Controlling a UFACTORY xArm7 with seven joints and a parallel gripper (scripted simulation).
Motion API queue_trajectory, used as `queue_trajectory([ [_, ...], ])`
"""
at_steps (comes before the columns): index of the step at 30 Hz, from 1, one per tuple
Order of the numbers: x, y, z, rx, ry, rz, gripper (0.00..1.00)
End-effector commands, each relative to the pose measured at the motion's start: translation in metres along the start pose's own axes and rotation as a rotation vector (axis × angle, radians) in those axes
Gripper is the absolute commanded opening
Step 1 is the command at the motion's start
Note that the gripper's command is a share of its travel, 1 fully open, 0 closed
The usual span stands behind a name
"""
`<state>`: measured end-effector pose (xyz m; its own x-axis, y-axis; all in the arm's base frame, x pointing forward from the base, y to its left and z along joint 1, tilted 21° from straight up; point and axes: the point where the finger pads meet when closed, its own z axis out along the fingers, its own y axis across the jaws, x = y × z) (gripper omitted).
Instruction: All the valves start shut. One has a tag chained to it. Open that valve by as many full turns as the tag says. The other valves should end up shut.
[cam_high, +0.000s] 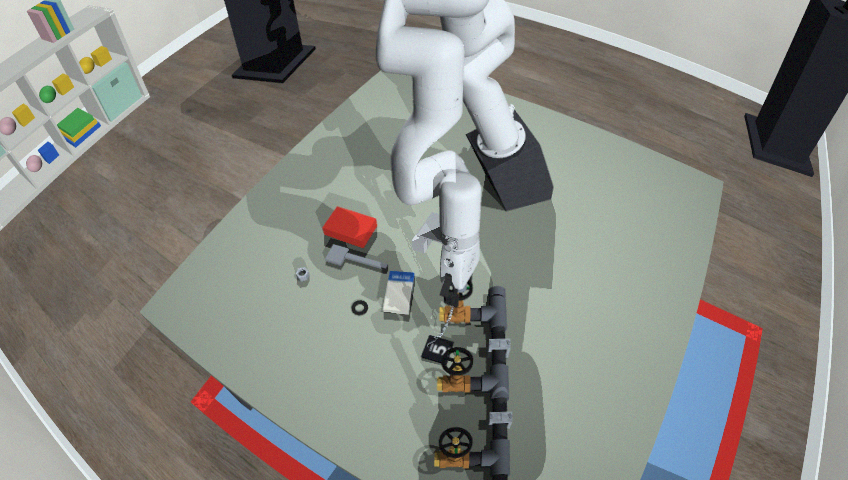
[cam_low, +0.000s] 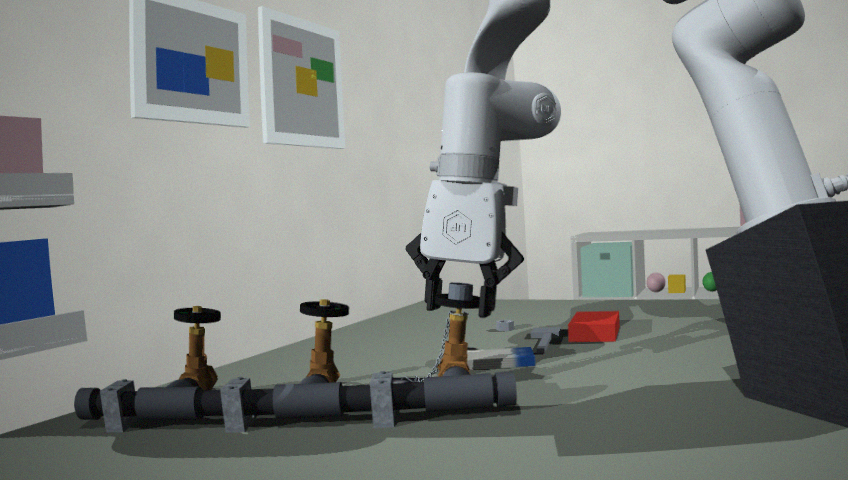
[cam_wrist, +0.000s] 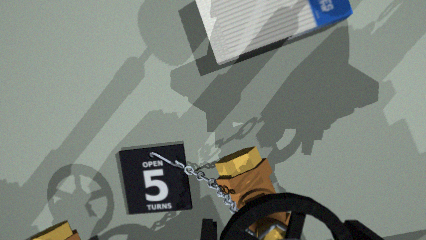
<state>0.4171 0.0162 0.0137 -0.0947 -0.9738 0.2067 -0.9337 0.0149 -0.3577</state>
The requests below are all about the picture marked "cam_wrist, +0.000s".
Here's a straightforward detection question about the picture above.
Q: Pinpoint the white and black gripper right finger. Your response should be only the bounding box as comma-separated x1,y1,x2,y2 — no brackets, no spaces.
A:
343,220,384,240

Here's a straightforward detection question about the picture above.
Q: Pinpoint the black tag with metal chain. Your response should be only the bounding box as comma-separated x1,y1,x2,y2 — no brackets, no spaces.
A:
119,144,239,214

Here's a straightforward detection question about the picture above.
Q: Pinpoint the bag of cable ties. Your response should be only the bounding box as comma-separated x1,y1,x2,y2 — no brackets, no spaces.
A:
196,0,353,65

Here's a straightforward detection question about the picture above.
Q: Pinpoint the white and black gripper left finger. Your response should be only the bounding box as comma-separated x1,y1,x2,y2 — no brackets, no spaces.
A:
200,219,217,240

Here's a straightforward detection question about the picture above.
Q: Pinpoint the dark grey pipe manifold with clamps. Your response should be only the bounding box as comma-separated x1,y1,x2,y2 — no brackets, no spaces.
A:
30,146,353,240

